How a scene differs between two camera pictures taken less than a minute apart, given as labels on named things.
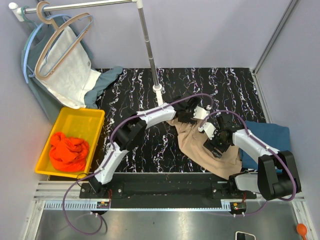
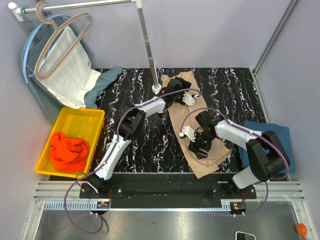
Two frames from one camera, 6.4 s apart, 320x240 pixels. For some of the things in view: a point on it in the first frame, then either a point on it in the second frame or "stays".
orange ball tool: x=301 y=229 stays
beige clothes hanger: x=55 y=29 stays
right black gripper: x=210 y=144 to x=194 y=147
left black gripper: x=188 y=119 to x=179 y=100
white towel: x=69 y=84 stays
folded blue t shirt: x=277 y=136 stays
